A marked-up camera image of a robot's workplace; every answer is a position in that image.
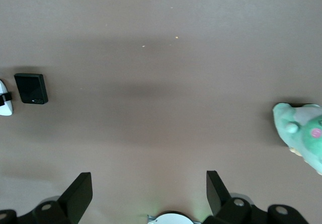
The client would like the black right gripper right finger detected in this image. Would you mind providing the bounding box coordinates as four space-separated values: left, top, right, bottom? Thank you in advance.
203 170 267 224

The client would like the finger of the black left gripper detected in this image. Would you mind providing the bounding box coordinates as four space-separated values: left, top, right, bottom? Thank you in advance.
0 92 13 107

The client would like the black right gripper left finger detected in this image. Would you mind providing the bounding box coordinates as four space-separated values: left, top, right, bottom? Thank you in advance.
32 172 93 224

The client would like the white computer mouse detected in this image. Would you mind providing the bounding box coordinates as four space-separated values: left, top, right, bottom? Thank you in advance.
0 79 15 117

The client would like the black phone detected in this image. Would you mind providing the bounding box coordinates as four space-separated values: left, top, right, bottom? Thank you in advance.
14 73 49 105

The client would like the green dinosaur plush toy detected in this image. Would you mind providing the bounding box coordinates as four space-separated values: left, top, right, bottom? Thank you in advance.
272 102 322 176

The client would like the brown table cover mat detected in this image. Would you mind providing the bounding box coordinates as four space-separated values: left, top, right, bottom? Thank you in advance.
0 0 322 224

